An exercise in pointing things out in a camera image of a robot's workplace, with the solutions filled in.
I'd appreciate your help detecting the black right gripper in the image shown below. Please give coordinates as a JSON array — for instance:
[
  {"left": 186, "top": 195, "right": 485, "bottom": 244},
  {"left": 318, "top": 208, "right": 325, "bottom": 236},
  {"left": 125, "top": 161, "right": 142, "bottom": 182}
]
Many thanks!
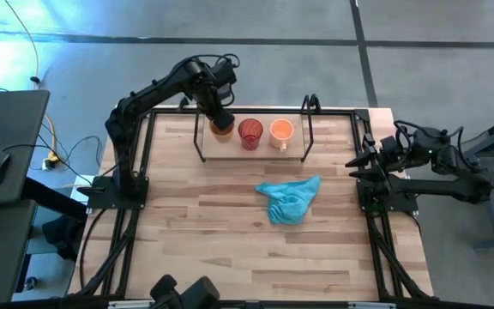
[{"left": 344, "top": 145, "right": 405, "bottom": 184}]

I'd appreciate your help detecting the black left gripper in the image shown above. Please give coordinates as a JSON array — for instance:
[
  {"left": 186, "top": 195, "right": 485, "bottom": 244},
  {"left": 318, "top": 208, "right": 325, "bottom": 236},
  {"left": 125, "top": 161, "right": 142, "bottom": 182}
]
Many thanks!
[{"left": 193, "top": 76, "right": 236, "bottom": 130}]

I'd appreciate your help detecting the yellow cup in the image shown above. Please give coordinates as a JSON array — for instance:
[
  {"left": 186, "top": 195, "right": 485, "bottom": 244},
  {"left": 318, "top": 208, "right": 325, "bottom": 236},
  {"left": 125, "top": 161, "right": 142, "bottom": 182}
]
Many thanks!
[{"left": 208, "top": 120, "right": 235, "bottom": 144}]

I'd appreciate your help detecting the red faceted plastic cup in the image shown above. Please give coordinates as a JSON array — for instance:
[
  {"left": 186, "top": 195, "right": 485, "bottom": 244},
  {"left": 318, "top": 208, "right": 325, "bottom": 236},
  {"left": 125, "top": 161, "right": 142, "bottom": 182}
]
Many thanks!
[{"left": 237, "top": 118, "right": 264, "bottom": 151}]

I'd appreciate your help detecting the white mug with handle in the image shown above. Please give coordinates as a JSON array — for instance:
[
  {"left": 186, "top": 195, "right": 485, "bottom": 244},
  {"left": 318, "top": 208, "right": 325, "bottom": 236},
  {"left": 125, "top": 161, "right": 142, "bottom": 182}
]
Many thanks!
[{"left": 268, "top": 118, "right": 295, "bottom": 153}]

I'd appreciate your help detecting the wooden shelf with black legs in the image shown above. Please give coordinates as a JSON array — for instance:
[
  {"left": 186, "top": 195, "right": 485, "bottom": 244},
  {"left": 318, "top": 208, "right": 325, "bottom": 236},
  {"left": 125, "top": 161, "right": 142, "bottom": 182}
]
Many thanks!
[{"left": 177, "top": 93, "right": 322, "bottom": 164}]

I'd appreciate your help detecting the teal microfibre cloth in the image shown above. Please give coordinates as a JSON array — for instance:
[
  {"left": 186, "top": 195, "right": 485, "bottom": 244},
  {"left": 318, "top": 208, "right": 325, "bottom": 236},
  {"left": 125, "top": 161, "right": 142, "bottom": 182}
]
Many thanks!
[{"left": 254, "top": 174, "right": 322, "bottom": 226}]

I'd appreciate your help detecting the black rounded object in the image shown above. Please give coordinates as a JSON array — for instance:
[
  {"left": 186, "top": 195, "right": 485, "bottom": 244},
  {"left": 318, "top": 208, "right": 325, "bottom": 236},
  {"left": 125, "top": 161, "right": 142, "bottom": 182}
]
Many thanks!
[
  {"left": 149, "top": 274, "right": 180, "bottom": 309},
  {"left": 179, "top": 276, "right": 221, "bottom": 309}
]

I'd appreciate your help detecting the black desk support bar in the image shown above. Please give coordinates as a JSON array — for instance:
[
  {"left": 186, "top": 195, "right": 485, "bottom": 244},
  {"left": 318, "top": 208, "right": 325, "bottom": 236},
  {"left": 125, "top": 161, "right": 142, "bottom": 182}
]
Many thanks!
[{"left": 22, "top": 176, "right": 89, "bottom": 221}]

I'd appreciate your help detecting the black bag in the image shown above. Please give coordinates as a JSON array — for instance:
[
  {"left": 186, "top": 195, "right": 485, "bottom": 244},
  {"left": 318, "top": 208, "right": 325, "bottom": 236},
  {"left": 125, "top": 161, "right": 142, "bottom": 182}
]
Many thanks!
[{"left": 40, "top": 214, "right": 86, "bottom": 263}]

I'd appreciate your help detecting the dark grey desk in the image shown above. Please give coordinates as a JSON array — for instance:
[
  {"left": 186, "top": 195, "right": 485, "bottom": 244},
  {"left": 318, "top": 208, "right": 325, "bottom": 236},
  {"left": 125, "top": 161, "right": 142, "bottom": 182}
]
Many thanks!
[{"left": 0, "top": 88, "right": 51, "bottom": 306}]

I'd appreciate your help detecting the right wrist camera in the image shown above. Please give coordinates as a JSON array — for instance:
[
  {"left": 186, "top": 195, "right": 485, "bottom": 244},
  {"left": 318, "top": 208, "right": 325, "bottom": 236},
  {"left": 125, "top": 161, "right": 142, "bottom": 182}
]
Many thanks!
[{"left": 379, "top": 135, "right": 405, "bottom": 156}]

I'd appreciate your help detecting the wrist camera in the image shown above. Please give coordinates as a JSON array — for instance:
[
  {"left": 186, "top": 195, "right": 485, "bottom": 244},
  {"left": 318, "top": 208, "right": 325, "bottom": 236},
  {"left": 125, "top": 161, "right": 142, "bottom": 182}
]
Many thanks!
[
  {"left": 214, "top": 59, "right": 238, "bottom": 88},
  {"left": 379, "top": 135, "right": 405, "bottom": 156}
]

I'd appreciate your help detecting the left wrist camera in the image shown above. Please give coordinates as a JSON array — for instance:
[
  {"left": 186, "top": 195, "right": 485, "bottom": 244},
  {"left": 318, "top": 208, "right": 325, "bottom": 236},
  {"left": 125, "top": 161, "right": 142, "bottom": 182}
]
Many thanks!
[{"left": 214, "top": 59, "right": 238, "bottom": 88}]

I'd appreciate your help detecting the black metal table frame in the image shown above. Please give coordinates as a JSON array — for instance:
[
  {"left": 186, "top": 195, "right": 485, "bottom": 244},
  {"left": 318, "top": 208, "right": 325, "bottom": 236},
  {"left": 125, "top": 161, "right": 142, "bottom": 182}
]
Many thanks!
[{"left": 69, "top": 106, "right": 435, "bottom": 309}]

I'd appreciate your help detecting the silver metal bracket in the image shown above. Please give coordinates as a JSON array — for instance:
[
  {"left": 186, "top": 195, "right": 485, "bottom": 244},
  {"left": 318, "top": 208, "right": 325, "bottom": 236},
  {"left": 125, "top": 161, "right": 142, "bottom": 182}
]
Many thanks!
[
  {"left": 107, "top": 300, "right": 156, "bottom": 309},
  {"left": 347, "top": 301, "right": 397, "bottom": 309}
]

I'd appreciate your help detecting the black cable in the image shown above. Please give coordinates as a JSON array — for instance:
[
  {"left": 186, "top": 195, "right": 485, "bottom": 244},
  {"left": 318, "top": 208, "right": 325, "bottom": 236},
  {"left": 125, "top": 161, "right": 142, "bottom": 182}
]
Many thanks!
[{"left": 36, "top": 133, "right": 105, "bottom": 185}]

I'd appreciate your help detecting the yellow cable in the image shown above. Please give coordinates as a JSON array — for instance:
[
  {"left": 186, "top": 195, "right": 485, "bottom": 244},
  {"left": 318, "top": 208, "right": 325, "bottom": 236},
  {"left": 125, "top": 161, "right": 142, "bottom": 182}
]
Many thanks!
[{"left": 4, "top": 0, "right": 62, "bottom": 171}]

